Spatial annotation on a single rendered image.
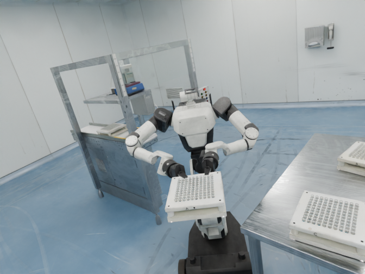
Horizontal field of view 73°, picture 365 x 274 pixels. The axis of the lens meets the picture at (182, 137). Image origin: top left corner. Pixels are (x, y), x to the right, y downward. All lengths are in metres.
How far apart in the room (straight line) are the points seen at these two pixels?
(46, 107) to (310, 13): 5.27
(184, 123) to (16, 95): 4.27
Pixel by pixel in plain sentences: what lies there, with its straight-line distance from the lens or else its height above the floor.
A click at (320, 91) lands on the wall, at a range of 5.49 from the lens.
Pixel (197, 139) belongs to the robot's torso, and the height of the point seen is 1.07.
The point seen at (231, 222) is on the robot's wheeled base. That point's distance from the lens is 2.28.
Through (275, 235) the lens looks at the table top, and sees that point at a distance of 1.15.
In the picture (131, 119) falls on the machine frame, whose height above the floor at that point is 1.15.
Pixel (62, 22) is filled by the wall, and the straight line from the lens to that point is 6.17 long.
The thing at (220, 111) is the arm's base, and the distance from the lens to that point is 1.58.
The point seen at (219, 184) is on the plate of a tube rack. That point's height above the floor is 1.07.
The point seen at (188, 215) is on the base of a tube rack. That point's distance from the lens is 1.06.
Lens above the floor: 1.67
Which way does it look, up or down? 21 degrees down
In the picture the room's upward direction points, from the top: 12 degrees counter-clockwise
